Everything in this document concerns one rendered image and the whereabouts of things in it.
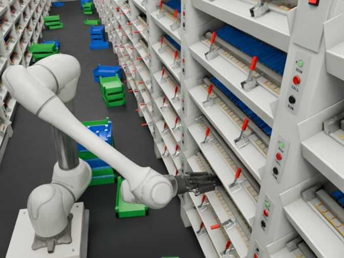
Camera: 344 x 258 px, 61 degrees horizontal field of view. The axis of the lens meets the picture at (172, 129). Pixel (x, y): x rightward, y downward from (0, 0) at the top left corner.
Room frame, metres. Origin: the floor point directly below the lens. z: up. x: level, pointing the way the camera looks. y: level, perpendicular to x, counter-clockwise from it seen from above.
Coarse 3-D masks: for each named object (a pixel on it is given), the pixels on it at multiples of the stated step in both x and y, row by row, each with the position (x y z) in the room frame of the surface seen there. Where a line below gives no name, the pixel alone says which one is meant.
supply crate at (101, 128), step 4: (104, 124) 1.76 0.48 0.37; (108, 124) 1.76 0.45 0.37; (92, 128) 1.74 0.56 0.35; (96, 128) 1.75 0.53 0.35; (100, 128) 1.75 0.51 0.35; (104, 128) 1.75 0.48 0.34; (100, 132) 1.74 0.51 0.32; (104, 132) 1.74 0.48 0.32; (100, 136) 1.68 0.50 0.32; (104, 136) 1.68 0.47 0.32; (108, 136) 1.57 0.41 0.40; (104, 140) 1.56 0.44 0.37; (108, 140) 1.56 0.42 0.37; (80, 144) 1.54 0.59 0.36; (80, 148) 1.54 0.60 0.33; (84, 148) 1.54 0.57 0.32
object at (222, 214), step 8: (184, 152) 1.16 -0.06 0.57; (192, 152) 1.17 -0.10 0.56; (200, 152) 1.16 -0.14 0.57; (192, 160) 1.14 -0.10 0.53; (192, 168) 1.09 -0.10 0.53; (200, 168) 1.07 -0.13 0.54; (208, 192) 0.92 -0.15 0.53; (216, 192) 0.91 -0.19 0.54; (216, 200) 0.87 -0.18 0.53; (216, 208) 0.83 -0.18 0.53; (224, 216) 0.78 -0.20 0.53; (240, 216) 0.77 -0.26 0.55; (232, 232) 0.71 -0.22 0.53; (240, 232) 0.70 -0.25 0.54; (232, 240) 0.68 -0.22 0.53; (240, 240) 0.67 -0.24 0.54; (240, 248) 0.64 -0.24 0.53; (240, 256) 0.61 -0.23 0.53
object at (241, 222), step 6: (198, 156) 1.13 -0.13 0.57; (204, 162) 1.07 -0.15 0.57; (210, 180) 0.97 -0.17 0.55; (216, 186) 0.93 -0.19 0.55; (222, 192) 0.88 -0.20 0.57; (228, 198) 0.84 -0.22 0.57; (222, 204) 0.83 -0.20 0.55; (228, 204) 0.81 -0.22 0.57; (228, 210) 0.79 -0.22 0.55; (234, 210) 0.78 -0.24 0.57; (234, 216) 0.75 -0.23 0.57; (240, 222) 0.72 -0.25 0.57; (246, 228) 0.69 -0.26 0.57; (240, 234) 0.69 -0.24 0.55; (246, 234) 0.67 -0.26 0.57; (246, 240) 0.66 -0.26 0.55
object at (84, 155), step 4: (112, 132) 1.75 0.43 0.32; (112, 136) 1.73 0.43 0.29; (112, 140) 1.67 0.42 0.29; (112, 144) 1.62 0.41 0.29; (84, 152) 1.54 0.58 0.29; (88, 152) 1.54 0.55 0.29; (80, 156) 1.54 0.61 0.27; (84, 156) 1.54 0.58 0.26; (88, 156) 1.54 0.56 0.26; (92, 156) 1.55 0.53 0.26; (96, 156) 1.55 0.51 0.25
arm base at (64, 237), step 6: (72, 216) 1.04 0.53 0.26; (66, 228) 0.94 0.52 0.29; (36, 234) 0.90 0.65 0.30; (60, 234) 0.90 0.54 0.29; (66, 234) 0.92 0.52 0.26; (36, 240) 0.89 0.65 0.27; (42, 240) 0.88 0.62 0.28; (48, 240) 0.88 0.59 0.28; (54, 240) 0.88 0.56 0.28; (60, 240) 0.89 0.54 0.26; (66, 240) 0.89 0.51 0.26; (36, 246) 0.86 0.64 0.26; (42, 246) 0.86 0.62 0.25; (48, 246) 0.85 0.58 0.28; (54, 246) 0.86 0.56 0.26; (48, 252) 0.83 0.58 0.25
